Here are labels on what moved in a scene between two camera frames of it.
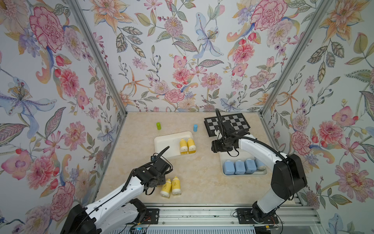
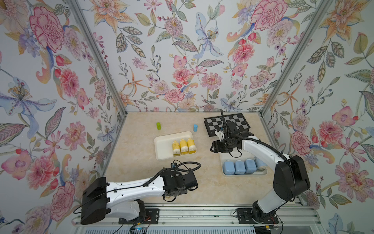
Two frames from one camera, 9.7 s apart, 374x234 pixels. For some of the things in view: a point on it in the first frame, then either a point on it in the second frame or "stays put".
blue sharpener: [229, 167] stays put
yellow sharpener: [183, 147] stays put
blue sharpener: [250, 166] stays put
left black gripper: [163, 179] → [185, 191]
